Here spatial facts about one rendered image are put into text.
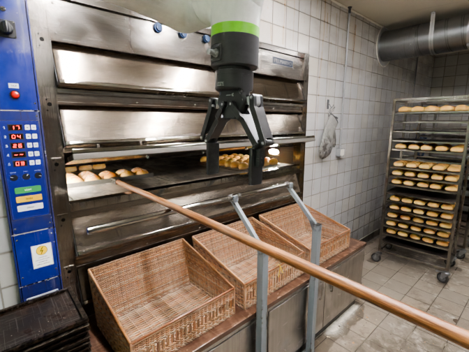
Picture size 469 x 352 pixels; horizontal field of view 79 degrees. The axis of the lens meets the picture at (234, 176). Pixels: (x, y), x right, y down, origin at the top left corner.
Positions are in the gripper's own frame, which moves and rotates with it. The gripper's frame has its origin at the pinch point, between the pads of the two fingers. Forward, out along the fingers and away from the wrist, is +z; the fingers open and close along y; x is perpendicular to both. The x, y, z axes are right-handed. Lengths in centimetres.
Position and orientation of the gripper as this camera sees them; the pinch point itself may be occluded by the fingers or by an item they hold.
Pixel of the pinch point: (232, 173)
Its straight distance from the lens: 59.3
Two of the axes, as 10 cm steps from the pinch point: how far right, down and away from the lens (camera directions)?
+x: 7.6, -1.0, 6.5
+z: -0.2, 9.8, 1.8
